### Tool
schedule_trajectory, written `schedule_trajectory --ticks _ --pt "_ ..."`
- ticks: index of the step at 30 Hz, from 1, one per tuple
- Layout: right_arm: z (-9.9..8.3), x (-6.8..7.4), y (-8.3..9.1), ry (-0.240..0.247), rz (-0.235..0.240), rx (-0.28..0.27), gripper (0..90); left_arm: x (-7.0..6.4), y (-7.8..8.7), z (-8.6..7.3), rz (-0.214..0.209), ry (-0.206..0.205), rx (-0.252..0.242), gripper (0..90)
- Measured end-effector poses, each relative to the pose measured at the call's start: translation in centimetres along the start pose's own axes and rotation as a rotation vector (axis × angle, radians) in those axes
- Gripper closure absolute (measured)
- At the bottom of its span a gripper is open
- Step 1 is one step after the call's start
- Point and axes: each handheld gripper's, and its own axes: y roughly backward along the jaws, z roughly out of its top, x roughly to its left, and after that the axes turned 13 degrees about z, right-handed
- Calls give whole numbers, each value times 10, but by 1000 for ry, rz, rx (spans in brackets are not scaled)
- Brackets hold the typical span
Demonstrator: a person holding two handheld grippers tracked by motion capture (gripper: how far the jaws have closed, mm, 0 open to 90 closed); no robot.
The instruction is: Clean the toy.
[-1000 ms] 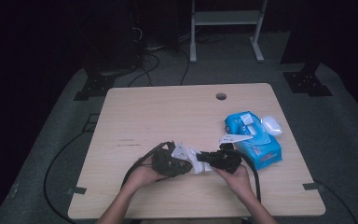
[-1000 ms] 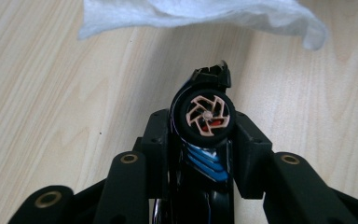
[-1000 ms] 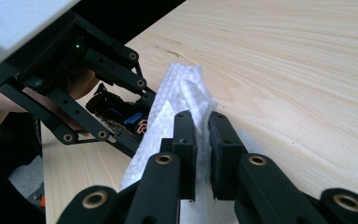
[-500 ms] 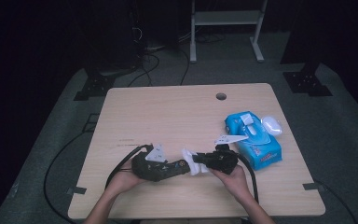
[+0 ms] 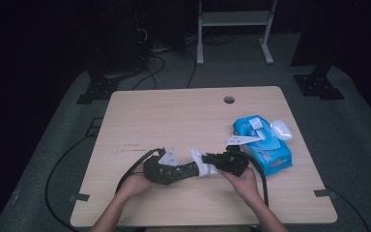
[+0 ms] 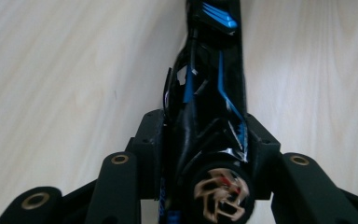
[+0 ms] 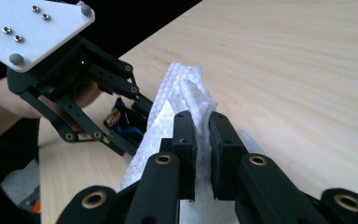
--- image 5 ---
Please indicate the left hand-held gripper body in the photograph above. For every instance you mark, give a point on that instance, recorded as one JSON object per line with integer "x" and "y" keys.
{"x": 168, "y": 158}

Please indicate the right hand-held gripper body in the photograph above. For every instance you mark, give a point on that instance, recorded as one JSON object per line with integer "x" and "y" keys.
{"x": 235, "y": 161}

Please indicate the blue wet wipes pack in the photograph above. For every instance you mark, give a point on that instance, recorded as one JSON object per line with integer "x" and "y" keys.
{"x": 270, "y": 154}

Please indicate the person's right hand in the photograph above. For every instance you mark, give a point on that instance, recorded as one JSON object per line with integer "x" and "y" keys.
{"x": 244, "y": 187}

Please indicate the person's left hand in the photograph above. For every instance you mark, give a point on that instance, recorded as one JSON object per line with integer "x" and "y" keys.
{"x": 133, "y": 188}

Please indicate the white oval object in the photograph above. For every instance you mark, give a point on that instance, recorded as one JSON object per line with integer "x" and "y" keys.
{"x": 281, "y": 130}

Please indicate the grey tape strip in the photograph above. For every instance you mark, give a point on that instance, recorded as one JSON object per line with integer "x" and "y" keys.
{"x": 323, "y": 193}
{"x": 79, "y": 197}

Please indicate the black stand base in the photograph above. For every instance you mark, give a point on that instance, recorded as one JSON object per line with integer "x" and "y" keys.
{"x": 315, "y": 85}
{"x": 98, "y": 92}

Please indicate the white metal desk frame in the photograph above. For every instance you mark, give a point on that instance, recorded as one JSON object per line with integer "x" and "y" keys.
{"x": 235, "y": 18}

